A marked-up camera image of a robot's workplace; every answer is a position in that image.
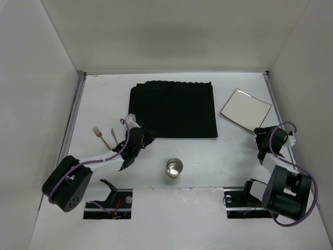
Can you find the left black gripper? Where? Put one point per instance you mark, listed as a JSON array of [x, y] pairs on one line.
[[142, 136]]

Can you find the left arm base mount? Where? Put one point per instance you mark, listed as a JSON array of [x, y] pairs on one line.
[[105, 201]]

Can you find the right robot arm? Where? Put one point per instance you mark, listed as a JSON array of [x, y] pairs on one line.
[[287, 191]]

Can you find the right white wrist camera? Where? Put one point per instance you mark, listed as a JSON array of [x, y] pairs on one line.
[[291, 139]]

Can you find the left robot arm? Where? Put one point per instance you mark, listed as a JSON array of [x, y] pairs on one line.
[[67, 184]]

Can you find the square white plate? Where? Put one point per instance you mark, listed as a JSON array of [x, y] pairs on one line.
[[245, 110]]

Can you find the copper fork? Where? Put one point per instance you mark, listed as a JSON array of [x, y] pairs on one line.
[[99, 134]]

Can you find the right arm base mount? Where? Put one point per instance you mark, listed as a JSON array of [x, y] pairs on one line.
[[239, 206]]

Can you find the metal cup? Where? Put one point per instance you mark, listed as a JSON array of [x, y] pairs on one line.
[[174, 168]]

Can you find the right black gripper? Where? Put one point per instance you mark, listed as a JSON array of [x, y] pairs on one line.
[[261, 138]]

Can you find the black cloth placemat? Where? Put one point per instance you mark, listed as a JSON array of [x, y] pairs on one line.
[[176, 110]]

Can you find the silver knife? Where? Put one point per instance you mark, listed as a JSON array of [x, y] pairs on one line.
[[114, 135]]

